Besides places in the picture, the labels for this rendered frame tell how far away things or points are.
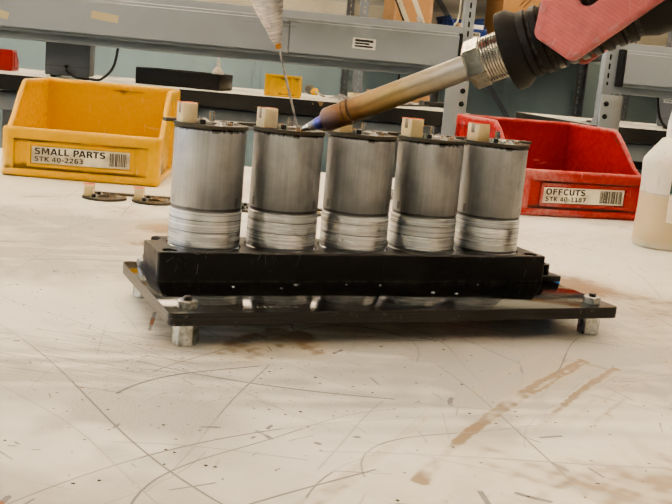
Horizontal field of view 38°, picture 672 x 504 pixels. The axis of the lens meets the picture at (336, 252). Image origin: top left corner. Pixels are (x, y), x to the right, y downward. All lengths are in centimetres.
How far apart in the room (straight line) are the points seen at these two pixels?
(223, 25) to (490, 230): 228
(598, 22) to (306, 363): 13
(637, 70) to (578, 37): 258
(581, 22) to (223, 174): 12
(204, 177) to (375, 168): 6
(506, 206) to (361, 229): 6
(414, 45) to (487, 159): 232
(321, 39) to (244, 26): 20
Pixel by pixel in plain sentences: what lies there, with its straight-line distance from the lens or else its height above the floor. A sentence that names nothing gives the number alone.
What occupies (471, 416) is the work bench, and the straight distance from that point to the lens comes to 26.
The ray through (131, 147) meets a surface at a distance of 64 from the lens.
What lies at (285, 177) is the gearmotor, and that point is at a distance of 33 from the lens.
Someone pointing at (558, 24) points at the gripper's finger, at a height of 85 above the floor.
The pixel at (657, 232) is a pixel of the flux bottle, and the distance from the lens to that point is 59.
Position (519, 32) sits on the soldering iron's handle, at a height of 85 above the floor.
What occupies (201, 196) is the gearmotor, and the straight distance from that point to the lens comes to 33.
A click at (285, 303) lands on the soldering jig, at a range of 31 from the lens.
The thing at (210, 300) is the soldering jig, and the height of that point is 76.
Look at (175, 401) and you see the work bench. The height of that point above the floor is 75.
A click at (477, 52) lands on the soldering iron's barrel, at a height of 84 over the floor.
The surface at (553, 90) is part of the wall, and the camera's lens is 504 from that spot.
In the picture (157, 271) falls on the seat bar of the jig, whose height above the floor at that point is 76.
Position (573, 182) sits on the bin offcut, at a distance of 68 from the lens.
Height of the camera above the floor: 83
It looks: 10 degrees down
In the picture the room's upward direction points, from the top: 5 degrees clockwise
